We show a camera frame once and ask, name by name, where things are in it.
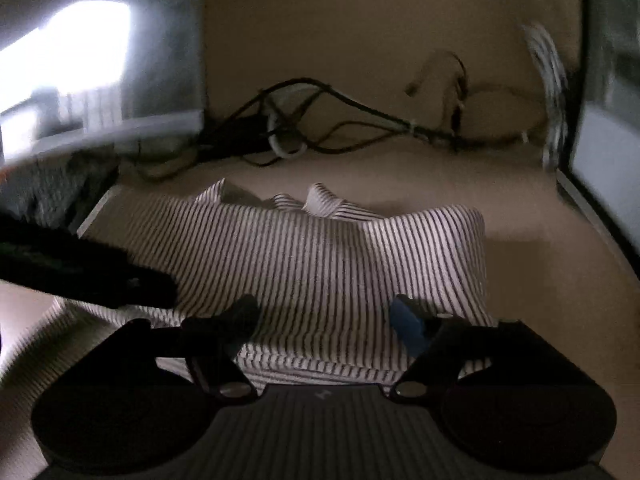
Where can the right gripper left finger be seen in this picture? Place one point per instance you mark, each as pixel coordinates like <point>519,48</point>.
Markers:
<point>212,345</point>

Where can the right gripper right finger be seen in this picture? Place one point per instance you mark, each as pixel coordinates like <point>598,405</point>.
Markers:
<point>445,348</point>

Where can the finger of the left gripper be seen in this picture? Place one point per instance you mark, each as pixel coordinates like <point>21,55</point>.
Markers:
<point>62,264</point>

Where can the beige striped long-sleeve shirt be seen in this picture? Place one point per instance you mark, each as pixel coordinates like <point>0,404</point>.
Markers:
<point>324,278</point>

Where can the black mechanical keyboard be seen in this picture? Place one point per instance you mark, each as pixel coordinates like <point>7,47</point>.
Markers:
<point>59,192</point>

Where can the curved computer monitor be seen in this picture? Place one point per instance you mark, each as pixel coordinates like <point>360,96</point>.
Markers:
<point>80,74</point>

